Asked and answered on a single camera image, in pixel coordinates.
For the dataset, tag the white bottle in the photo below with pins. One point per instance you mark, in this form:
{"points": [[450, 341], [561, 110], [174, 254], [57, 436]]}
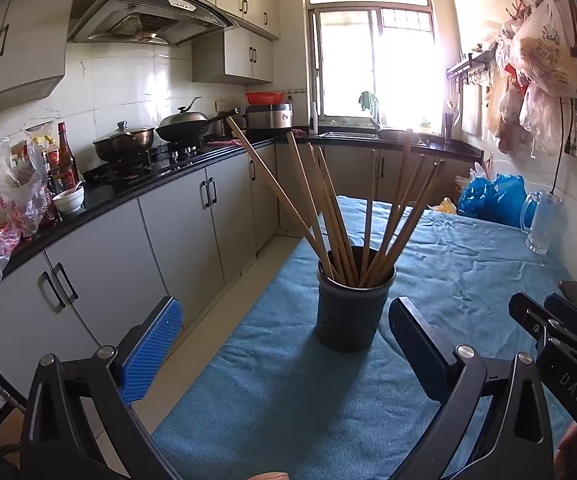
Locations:
{"points": [[314, 120]]}

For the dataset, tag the white bowl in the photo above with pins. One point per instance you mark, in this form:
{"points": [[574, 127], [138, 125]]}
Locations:
{"points": [[68, 201]]}

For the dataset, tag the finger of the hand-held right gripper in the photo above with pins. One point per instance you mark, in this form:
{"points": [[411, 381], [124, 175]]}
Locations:
{"points": [[570, 312], [533, 315]]}

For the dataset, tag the metal cooking pot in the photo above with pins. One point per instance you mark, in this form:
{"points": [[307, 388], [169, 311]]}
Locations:
{"points": [[123, 142]]}

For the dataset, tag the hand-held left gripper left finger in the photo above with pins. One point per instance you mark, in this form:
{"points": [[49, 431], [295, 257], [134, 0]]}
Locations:
{"points": [[153, 345]]}

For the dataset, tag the white printed plastic bag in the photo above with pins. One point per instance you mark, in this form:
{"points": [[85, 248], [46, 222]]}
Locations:
{"points": [[13, 190]]}

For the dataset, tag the gas stove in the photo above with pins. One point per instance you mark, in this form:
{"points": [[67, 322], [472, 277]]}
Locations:
{"points": [[168, 157]]}

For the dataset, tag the bunch of wooden chopsticks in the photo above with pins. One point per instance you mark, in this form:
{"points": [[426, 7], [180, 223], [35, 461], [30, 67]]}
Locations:
{"points": [[336, 225]]}

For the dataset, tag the wall kitchen cabinets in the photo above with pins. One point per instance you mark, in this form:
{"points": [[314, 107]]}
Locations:
{"points": [[18, 50]]}

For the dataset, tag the yellow plastic bag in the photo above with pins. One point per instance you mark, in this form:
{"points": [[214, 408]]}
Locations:
{"points": [[446, 206]]}

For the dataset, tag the silver rice cooker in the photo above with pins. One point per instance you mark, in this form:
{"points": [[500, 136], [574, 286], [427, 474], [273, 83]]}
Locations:
{"points": [[268, 119]]}

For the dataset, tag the person's right hand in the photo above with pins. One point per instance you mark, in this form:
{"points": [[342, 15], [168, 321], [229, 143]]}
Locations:
{"points": [[568, 447]]}

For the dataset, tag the glass mug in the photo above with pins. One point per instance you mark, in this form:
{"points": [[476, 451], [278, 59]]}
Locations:
{"points": [[543, 225]]}

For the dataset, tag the dark sauce bottle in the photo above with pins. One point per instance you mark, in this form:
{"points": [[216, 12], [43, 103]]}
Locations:
{"points": [[67, 160]]}

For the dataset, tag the dark grey perforated utensil holder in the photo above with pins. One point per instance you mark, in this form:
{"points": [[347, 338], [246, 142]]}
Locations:
{"points": [[353, 310]]}

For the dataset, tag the green cloth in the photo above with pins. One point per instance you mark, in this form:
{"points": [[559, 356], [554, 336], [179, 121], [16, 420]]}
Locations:
{"points": [[368, 102]]}

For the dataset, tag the person's left hand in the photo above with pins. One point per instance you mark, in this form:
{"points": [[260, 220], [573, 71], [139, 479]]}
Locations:
{"points": [[271, 476]]}

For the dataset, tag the blue plastic bag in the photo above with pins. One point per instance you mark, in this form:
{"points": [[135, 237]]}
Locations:
{"points": [[510, 200], [475, 200]]}

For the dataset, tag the hanging plastic bags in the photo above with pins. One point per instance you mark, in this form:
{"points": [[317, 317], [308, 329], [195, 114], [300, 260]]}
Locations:
{"points": [[543, 60]]}

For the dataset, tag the wall power socket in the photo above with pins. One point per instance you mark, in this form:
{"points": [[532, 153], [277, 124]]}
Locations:
{"points": [[574, 139]]}

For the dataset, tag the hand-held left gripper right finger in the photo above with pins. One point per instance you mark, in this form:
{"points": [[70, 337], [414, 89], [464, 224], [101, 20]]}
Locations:
{"points": [[418, 350]]}

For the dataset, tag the long dark wooden chopstick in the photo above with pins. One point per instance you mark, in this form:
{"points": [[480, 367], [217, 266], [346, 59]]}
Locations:
{"points": [[274, 185]]}

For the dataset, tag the black kitchen countertop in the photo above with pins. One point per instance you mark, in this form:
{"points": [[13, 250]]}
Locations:
{"points": [[118, 190]]}

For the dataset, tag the dark utensil cup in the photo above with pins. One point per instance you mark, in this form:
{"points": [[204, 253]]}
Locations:
{"points": [[449, 130]]}

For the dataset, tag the black wok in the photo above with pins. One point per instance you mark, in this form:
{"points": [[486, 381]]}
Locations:
{"points": [[183, 127]]}

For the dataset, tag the range hood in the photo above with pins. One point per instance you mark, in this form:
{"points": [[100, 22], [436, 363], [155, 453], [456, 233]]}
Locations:
{"points": [[148, 15]]}

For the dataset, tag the sink faucet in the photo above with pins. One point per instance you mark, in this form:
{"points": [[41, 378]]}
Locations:
{"points": [[377, 121]]}

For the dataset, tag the blue table cloth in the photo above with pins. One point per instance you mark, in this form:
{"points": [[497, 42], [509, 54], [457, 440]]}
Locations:
{"points": [[293, 385]]}

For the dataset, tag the window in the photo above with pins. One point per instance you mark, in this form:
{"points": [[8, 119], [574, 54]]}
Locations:
{"points": [[368, 50]]}

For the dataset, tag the metal wall rack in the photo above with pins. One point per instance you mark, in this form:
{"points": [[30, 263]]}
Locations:
{"points": [[468, 67]]}

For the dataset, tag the wall hook rail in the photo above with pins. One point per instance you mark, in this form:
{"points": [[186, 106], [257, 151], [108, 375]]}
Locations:
{"points": [[575, 20]]}

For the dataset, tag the base kitchen cabinets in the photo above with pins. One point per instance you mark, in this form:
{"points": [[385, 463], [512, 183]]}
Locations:
{"points": [[178, 230]]}

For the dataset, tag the red basin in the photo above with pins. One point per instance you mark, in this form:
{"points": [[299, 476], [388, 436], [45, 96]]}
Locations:
{"points": [[266, 97]]}

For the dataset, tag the pink cloth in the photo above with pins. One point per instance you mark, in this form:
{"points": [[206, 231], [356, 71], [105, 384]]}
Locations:
{"points": [[226, 144]]}

